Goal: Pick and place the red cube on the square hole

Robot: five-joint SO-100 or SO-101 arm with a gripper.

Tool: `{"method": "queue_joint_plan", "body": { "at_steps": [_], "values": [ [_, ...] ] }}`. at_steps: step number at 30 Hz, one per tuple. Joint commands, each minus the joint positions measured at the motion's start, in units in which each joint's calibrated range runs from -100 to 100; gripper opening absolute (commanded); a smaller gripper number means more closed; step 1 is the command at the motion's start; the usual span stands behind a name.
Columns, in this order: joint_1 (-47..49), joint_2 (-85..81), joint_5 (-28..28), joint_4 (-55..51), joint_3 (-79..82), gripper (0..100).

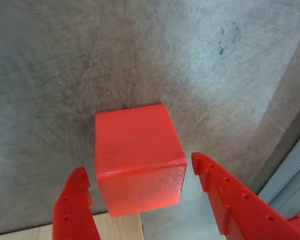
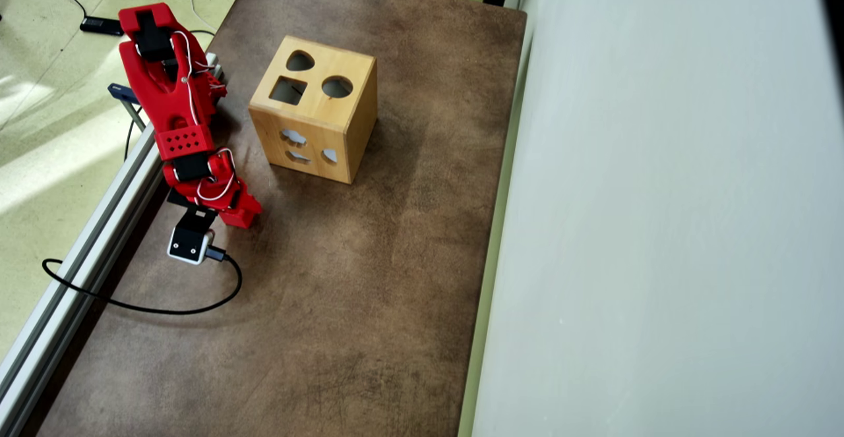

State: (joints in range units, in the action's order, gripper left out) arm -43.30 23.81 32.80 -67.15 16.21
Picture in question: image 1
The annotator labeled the wooden shape sorter box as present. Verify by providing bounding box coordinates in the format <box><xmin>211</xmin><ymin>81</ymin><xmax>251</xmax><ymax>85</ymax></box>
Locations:
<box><xmin>0</xmin><ymin>212</ymin><xmax>144</xmax><ymax>240</ymax></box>

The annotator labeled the aluminium profile rail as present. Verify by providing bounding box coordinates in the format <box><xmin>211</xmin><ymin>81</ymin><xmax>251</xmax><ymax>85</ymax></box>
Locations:
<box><xmin>257</xmin><ymin>134</ymin><xmax>300</xmax><ymax>221</ymax></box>

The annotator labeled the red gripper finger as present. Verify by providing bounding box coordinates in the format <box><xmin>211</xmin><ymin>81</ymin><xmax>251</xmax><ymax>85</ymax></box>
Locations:
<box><xmin>52</xmin><ymin>166</ymin><xmax>102</xmax><ymax>240</ymax></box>
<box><xmin>191</xmin><ymin>151</ymin><xmax>300</xmax><ymax>240</ymax></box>

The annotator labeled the red cube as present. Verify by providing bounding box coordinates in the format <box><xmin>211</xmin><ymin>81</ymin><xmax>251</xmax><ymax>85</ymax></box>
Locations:
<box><xmin>94</xmin><ymin>104</ymin><xmax>188</xmax><ymax>219</ymax></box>

